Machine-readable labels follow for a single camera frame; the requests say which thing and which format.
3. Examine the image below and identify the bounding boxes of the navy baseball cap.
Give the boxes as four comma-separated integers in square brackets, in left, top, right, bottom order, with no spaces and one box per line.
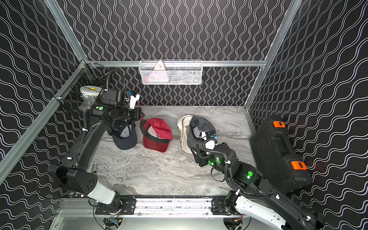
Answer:
[107,120,138,150]

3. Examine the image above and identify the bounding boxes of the red baseball cap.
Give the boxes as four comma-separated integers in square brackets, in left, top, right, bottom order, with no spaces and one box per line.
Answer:
[140,118,173,153]

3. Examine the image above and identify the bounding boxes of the cream baseball cap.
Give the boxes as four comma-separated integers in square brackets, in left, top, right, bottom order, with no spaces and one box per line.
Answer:
[177,115,193,153]

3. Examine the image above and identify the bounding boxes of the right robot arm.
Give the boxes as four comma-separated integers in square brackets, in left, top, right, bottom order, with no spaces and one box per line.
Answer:
[190,137,324,230]

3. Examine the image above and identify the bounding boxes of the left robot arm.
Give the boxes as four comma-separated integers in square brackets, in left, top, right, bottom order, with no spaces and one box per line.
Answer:
[46,69,144,215]

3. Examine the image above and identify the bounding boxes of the white object in black basket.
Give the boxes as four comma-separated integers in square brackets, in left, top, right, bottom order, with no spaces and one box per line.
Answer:
[79,86,102,111]

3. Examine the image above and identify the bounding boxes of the pink triangular card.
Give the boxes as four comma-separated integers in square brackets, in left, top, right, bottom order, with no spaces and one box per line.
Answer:
[146,60,169,83]

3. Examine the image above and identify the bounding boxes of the black orange tool case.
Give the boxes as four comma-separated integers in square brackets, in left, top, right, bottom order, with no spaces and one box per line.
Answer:
[250,116,312,193]

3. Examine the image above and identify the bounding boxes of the white wire basket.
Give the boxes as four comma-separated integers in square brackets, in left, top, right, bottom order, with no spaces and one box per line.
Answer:
[139,59,203,85]

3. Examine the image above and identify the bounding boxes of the black wire basket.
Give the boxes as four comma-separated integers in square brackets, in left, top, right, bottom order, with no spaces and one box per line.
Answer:
[56,59,107,116]

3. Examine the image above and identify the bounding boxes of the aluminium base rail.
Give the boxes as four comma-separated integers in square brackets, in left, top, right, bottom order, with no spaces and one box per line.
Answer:
[58,197,288,218]

